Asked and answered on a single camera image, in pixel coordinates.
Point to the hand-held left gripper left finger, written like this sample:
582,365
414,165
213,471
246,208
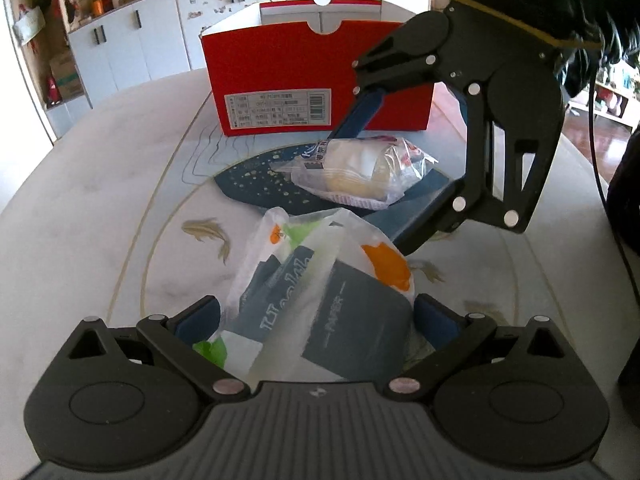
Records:
197,322

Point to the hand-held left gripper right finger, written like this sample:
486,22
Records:
435,322

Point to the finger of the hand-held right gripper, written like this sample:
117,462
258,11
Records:
415,215
357,115

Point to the clear bread packet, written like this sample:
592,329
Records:
350,170

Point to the red cardboard box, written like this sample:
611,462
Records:
300,60

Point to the white plastic bag with tissues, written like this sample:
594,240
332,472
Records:
300,270

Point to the white marble desktop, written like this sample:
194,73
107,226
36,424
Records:
90,210

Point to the small red fire extinguisher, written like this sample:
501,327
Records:
52,90

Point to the brown cardboard box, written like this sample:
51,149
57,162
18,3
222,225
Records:
65,75

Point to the white tote bag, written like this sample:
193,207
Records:
27,27

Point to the white wall cabinet unit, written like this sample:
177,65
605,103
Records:
125,45

